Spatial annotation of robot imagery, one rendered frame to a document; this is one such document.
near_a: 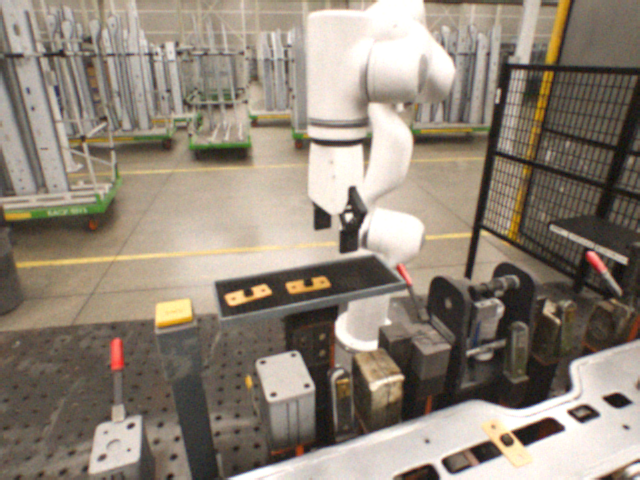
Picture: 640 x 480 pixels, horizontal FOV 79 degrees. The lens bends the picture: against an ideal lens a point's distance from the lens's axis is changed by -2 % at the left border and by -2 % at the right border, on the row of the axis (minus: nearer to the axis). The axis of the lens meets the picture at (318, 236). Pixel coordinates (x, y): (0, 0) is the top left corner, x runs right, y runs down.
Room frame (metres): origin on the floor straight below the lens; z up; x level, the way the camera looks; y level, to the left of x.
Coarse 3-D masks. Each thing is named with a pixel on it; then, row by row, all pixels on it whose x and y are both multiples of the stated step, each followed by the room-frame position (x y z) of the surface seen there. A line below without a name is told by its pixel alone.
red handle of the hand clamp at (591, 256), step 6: (588, 252) 0.84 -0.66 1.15; (594, 252) 0.84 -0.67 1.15; (588, 258) 0.83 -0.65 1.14; (594, 258) 0.82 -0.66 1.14; (594, 264) 0.82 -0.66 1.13; (600, 264) 0.81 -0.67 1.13; (600, 270) 0.80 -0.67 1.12; (600, 276) 0.80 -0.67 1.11; (606, 276) 0.79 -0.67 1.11; (606, 282) 0.78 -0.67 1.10; (612, 282) 0.77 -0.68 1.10; (612, 288) 0.77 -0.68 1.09; (618, 288) 0.76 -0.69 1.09; (618, 294) 0.75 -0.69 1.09; (618, 300) 0.75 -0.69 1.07; (630, 312) 0.72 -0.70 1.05
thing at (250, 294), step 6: (252, 288) 0.66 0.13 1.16; (258, 288) 0.66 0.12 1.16; (264, 288) 0.66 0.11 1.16; (228, 294) 0.64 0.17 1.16; (234, 294) 0.64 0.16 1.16; (240, 294) 0.64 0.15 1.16; (246, 294) 0.63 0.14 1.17; (252, 294) 0.63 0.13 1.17; (258, 294) 0.64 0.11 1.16; (264, 294) 0.64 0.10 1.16; (270, 294) 0.64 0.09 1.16; (228, 300) 0.62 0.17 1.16; (234, 300) 0.62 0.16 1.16; (240, 300) 0.62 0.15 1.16; (246, 300) 0.62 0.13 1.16; (252, 300) 0.62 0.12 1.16
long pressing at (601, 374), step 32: (608, 352) 0.65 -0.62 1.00; (576, 384) 0.56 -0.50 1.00; (608, 384) 0.56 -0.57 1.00; (448, 416) 0.49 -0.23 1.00; (480, 416) 0.49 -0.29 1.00; (512, 416) 0.49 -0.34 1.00; (544, 416) 0.49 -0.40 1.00; (608, 416) 0.49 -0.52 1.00; (352, 448) 0.43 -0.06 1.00; (384, 448) 0.43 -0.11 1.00; (416, 448) 0.43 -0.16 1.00; (448, 448) 0.43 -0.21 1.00; (544, 448) 0.43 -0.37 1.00; (576, 448) 0.43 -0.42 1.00; (608, 448) 0.43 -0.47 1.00
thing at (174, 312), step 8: (160, 304) 0.61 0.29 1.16; (168, 304) 0.61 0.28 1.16; (176, 304) 0.61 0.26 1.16; (184, 304) 0.61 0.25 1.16; (160, 312) 0.58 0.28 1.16; (168, 312) 0.58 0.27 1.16; (176, 312) 0.58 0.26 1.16; (184, 312) 0.58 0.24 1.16; (160, 320) 0.56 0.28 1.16; (168, 320) 0.56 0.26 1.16; (176, 320) 0.56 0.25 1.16; (184, 320) 0.57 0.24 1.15
